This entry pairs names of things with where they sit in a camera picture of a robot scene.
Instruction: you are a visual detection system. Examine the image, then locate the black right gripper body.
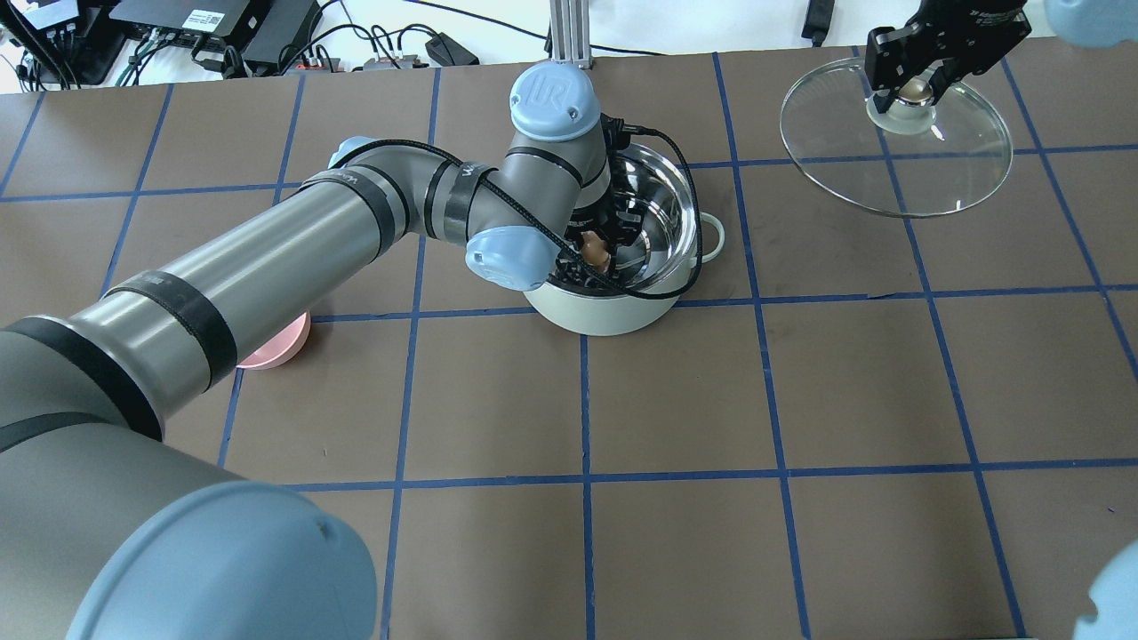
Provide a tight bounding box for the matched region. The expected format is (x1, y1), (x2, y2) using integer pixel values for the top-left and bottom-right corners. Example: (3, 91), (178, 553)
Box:
(866, 1), (1031, 76)

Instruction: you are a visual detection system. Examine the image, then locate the pink bowl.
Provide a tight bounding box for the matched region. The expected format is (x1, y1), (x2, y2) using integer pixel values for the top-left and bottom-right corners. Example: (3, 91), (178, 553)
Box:
(236, 311), (312, 370)

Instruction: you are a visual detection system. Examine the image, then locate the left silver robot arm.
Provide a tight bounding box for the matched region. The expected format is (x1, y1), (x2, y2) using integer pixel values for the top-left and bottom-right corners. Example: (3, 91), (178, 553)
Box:
(3, 61), (629, 639)

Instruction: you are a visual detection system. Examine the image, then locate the brown paper table mat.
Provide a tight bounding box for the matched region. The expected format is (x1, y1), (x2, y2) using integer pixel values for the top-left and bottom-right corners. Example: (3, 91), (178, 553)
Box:
(0, 36), (1138, 640)

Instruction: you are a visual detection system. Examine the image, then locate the aluminium frame post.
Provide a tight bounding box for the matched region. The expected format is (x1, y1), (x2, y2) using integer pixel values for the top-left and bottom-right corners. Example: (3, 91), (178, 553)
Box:
(549, 0), (594, 69)

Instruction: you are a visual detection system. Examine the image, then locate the glass pot lid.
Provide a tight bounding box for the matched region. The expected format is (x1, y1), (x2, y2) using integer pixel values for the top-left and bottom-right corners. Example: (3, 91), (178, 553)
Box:
(780, 58), (1014, 219)

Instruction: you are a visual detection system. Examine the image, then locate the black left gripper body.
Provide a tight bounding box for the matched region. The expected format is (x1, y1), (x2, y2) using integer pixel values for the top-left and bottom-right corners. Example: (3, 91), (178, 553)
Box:
(569, 124), (644, 233)

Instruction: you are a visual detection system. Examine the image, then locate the white cooking pot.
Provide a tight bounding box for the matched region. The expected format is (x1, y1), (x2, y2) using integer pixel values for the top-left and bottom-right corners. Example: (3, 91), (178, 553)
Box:
(525, 143), (726, 336)

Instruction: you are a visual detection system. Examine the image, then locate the brown egg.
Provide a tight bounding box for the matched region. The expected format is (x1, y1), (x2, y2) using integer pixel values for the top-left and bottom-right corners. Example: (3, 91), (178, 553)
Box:
(582, 231), (613, 273)

